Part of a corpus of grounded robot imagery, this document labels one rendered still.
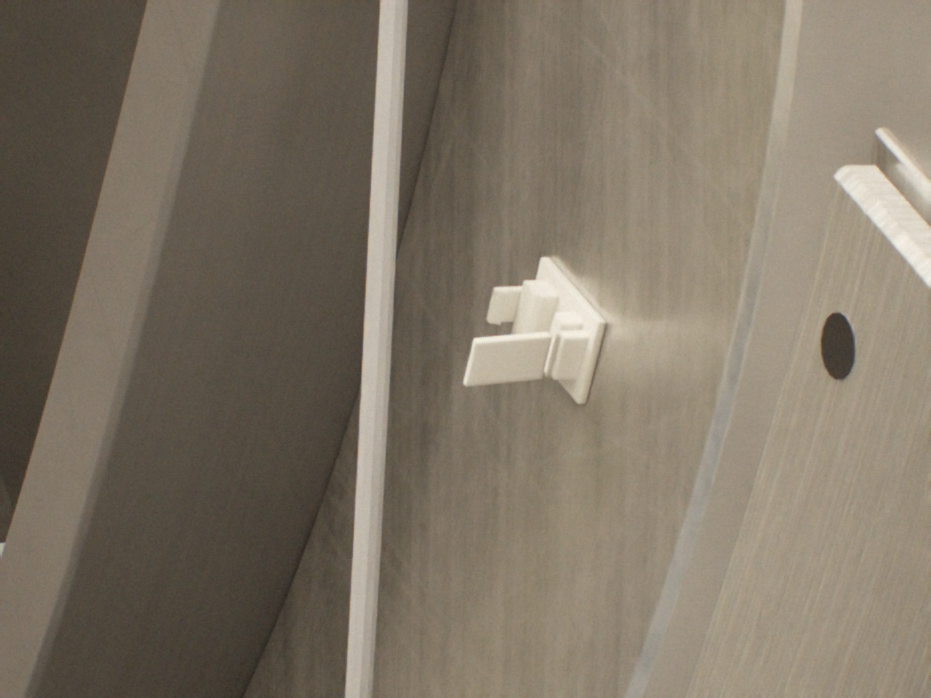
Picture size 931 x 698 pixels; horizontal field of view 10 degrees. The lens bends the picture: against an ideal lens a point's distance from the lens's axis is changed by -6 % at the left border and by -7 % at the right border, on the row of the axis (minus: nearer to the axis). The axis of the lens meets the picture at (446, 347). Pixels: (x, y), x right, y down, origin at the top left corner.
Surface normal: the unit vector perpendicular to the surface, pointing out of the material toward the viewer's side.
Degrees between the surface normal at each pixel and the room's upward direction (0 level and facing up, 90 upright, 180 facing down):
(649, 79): 90
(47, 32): 69
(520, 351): 115
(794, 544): 90
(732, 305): 90
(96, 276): 90
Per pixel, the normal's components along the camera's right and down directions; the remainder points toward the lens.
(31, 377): 0.39, -0.51
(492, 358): 0.50, 0.50
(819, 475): -0.88, 0.04
